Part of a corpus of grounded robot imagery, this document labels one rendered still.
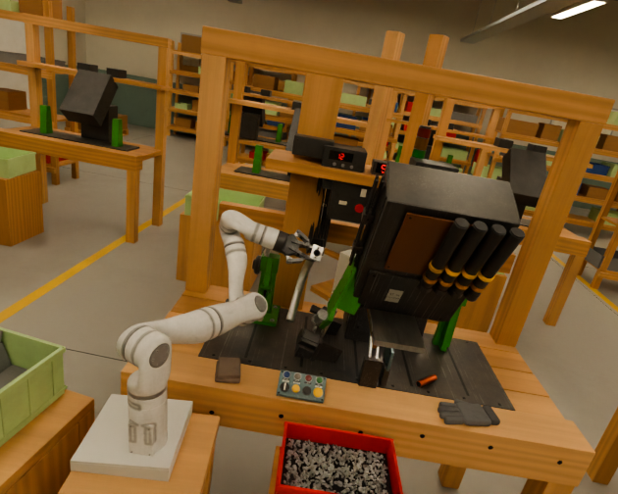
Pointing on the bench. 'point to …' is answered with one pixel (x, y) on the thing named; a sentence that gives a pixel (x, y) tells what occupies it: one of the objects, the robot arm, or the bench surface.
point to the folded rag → (228, 370)
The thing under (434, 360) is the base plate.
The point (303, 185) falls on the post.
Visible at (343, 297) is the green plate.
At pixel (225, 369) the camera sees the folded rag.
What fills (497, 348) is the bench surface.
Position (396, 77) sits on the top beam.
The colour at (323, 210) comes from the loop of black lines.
